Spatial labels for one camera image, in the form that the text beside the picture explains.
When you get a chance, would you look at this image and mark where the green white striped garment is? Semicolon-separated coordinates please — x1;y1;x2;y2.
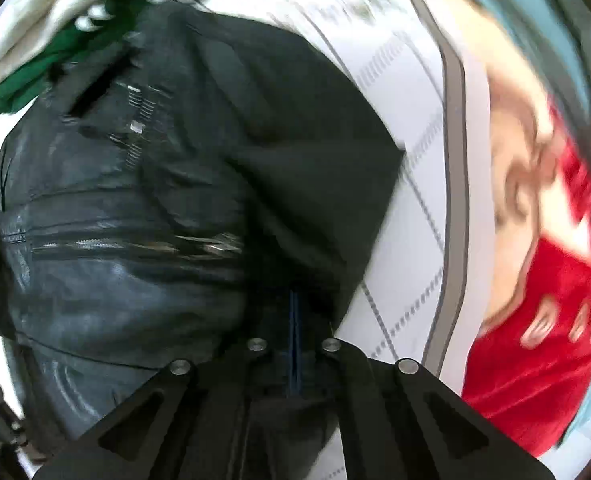
0;0;211;116

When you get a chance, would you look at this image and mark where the red printed garment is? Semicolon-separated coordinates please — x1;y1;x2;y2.
460;105;591;457

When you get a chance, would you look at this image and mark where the cream white garment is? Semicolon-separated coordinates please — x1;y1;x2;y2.
0;0;146;92

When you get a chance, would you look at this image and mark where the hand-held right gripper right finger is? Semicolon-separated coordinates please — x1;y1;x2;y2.
295;290;557;480

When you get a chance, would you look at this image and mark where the black leather jacket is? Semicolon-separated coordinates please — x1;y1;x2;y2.
0;2;407;461

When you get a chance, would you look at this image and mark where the white patterned bedsheet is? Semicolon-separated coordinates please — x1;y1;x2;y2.
0;0;499;480

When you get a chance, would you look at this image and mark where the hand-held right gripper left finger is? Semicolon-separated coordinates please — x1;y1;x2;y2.
32;290;297;480

